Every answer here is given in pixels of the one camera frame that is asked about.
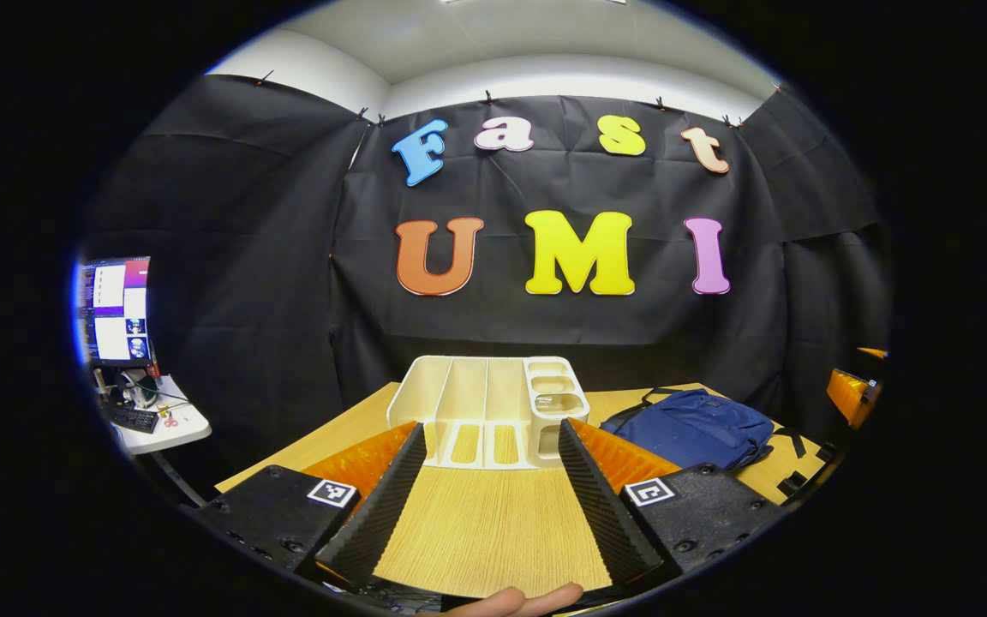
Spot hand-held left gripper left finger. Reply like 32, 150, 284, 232
194, 420, 428, 592

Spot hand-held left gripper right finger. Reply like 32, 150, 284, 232
558, 418, 790, 588

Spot blue schoolbag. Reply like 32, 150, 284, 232
601, 386, 837, 498

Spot white bookshelf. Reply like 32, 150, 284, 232
386, 355, 591, 470

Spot white side table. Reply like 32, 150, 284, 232
104, 375, 213, 506

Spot black keyboard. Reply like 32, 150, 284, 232
108, 404, 160, 434

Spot black backdrop cloth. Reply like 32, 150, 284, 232
82, 73, 888, 481

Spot computer monitor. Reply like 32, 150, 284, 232
75, 255, 153, 369

